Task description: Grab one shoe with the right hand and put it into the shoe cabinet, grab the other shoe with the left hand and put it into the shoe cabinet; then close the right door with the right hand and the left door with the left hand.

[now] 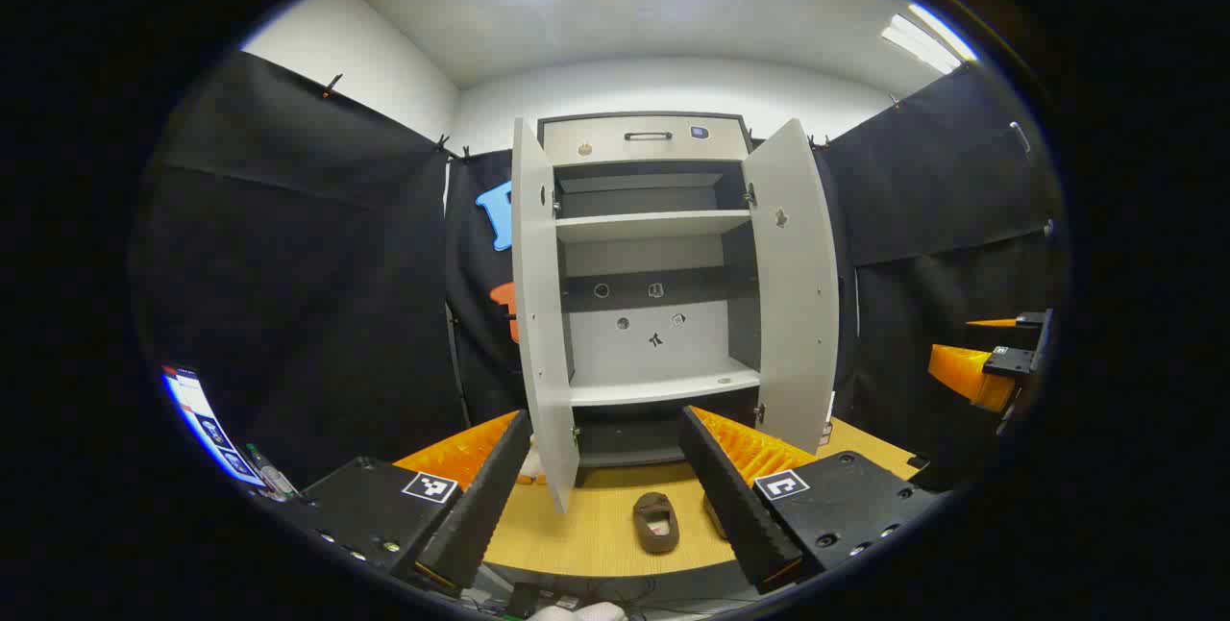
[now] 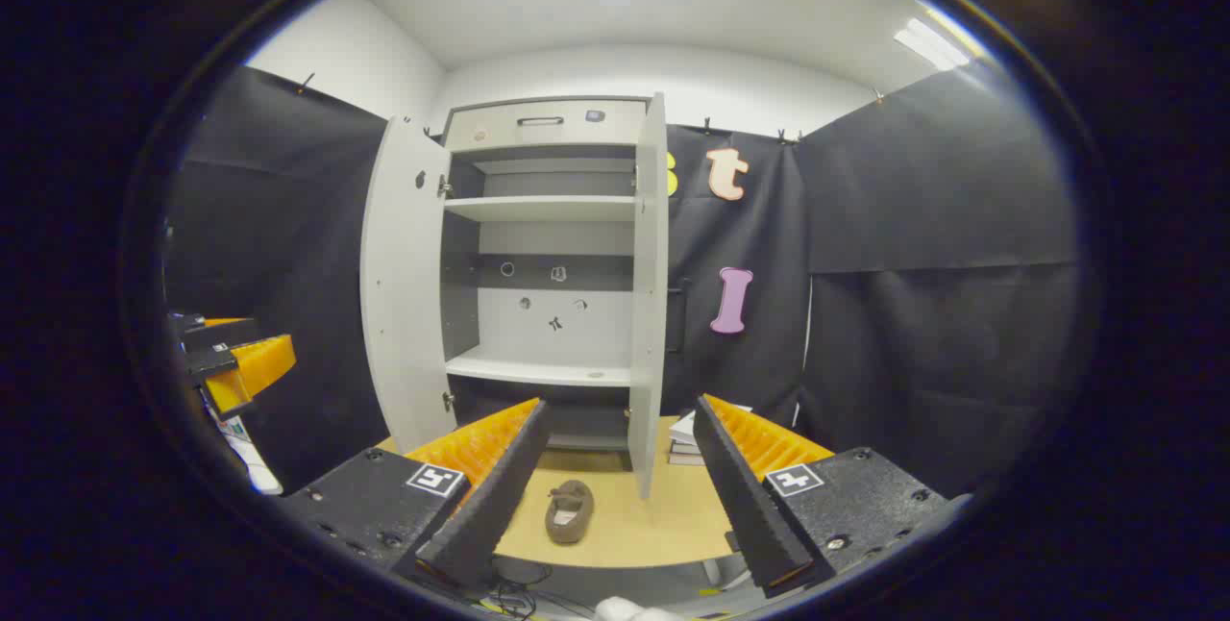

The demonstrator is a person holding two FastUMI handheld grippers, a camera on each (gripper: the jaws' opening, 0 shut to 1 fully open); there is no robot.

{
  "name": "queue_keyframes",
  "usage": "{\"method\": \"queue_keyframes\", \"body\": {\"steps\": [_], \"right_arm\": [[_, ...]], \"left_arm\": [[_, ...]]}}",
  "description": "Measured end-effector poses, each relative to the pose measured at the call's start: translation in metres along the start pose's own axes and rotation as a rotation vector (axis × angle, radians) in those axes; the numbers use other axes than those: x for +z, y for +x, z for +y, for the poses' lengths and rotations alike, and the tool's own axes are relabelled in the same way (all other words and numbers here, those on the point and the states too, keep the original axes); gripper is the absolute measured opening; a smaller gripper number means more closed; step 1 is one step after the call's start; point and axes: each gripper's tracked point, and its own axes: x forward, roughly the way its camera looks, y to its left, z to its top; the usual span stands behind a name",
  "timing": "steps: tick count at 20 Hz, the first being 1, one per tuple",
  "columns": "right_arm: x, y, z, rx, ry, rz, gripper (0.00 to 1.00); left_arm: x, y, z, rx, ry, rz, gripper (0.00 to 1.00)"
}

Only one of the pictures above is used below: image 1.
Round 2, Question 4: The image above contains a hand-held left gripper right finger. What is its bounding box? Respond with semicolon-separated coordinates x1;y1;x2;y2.
677;405;950;595

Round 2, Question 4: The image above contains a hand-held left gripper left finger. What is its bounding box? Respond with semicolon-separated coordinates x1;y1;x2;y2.
277;408;534;595

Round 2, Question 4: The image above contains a grey shoe cabinet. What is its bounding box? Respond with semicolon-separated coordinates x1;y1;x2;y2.
509;112;842;514

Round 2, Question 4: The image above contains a grey shoe cabinet door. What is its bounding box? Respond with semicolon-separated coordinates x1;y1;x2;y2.
509;116;580;514
742;118;842;457

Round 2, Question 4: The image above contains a white cabinet shelf board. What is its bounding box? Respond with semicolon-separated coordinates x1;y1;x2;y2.
569;359;762;408
555;210;753;243

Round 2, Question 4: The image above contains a green cap bottle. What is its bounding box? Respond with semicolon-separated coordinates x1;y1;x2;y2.
245;443;297;499

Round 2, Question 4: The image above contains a black backdrop cloth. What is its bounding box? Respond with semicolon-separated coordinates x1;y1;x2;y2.
130;49;1068;492

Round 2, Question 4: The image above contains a ceiling light panel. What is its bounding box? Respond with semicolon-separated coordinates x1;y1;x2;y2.
882;4;979;74

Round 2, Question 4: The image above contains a computer monitor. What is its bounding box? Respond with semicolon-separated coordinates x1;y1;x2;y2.
161;366;268;489

